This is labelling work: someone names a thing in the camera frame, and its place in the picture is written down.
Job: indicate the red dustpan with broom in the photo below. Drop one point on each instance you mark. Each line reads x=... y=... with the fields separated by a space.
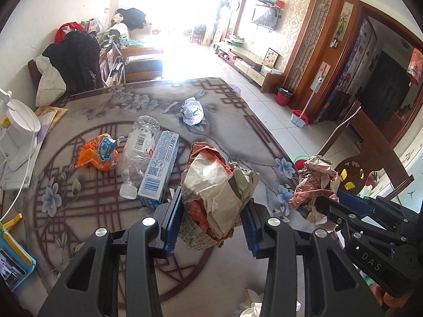
x=299 y=118

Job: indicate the silver foil wrapper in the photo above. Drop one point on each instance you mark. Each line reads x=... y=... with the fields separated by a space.
x=190 y=111

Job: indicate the blue phone stand toy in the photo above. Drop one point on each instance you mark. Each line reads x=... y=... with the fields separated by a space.
x=16 y=264

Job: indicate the clear plastic water bottle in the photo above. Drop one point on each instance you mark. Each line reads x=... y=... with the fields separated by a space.
x=137 y=154

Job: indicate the red bin with green rim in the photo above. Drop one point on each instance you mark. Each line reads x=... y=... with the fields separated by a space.
x=303 y=163

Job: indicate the orange snack bag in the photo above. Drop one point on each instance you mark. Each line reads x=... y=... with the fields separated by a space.
x=100 y=152

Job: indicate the brown paper bag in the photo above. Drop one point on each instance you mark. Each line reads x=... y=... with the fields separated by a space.
x=214 y=193

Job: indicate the person's right hand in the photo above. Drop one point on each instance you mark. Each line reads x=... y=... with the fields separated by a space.
x=383 y=297

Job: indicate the tv cabinet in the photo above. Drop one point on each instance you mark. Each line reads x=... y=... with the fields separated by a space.
x=250 y=66

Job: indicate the wall mounted television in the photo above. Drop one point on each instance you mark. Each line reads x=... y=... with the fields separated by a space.
x=266 y=16

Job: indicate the small red trash can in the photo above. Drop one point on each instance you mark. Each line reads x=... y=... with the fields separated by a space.
x=283 y=96

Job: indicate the blue white toothpaste box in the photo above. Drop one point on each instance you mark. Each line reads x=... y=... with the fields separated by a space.
x=159 y=170

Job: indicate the white desk lamp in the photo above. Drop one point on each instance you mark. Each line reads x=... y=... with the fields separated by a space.
x=19 y=129

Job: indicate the black clothes pile on chair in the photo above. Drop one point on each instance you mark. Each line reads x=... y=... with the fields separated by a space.
x=77 y=59

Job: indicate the wooden sofa bench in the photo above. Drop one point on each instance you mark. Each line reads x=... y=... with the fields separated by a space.
x=142 y=63

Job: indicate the white cloth bag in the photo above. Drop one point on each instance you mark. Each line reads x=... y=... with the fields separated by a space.
x=51 y=85

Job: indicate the wooden dining chair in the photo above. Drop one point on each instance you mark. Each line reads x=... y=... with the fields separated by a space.
x=376 y=154

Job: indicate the purple plastic stool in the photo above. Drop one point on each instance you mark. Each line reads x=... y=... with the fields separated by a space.
x=237 y=90

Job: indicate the yellow framed book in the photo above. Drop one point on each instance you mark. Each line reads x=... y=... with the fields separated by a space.
x=57 y=113

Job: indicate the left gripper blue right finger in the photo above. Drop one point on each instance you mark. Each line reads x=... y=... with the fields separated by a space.
x=254 y=217

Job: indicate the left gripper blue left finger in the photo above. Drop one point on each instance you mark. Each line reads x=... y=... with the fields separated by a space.
x=169 y=217

